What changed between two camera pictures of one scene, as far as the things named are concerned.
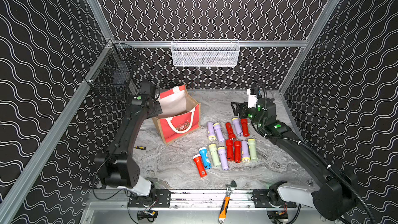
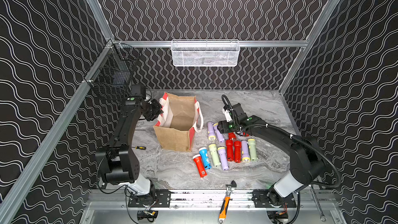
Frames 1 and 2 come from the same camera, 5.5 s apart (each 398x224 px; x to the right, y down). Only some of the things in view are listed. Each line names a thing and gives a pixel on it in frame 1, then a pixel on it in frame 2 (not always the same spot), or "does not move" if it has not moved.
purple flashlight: x=211 y=132 does not move
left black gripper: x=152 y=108 does not move
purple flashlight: x=219 y=132 does not move
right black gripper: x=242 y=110 → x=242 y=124
